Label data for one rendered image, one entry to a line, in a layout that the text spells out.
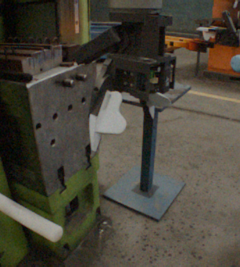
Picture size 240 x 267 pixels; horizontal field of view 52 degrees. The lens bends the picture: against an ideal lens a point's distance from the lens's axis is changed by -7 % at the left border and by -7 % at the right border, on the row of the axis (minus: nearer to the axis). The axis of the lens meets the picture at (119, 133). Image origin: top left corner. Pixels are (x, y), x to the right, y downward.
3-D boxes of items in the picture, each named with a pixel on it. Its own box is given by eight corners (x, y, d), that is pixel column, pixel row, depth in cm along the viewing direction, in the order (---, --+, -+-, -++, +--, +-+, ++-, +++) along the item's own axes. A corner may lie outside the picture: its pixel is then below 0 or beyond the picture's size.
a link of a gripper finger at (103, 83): (90, 113, 36) (115, 55, 36) (82, 110, 37) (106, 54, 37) (109, 122, 40) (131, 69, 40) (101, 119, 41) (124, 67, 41)
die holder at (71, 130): (100, 151, 126) (97, 58, 105) (48, 197, 97) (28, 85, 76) (20, 126, 150) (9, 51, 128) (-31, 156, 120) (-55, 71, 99)
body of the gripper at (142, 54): (145, 107, 35) (148, 14, 29) (99, 92, 40) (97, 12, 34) (174, 92, 40) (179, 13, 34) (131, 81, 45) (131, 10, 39)
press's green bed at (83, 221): (103, 219, 149) (99, 151, 126) (64, 264, 120) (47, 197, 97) (33, 188, 172) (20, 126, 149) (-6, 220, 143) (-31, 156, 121)
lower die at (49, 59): (62, 65, 96) (61, 42, 92) (23, 79, 81) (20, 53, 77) (-4, 58, 114) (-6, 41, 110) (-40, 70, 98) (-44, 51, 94)
